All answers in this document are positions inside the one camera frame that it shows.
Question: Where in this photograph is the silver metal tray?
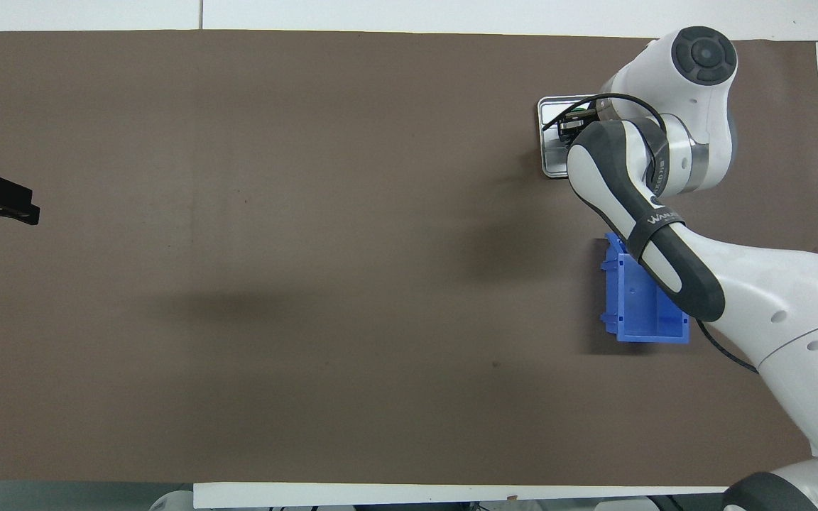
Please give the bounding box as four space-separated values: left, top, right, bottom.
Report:
537 95 599 180

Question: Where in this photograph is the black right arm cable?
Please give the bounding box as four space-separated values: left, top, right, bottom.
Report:
542 92 761 375

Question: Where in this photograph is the blue plastic storage bin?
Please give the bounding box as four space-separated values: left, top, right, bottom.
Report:
599 231 691 345

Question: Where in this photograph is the white mounting board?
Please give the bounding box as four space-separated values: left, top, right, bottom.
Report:
192 483 731 510

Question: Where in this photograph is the brown table mat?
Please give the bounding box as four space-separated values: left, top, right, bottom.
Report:
0 30 818 485

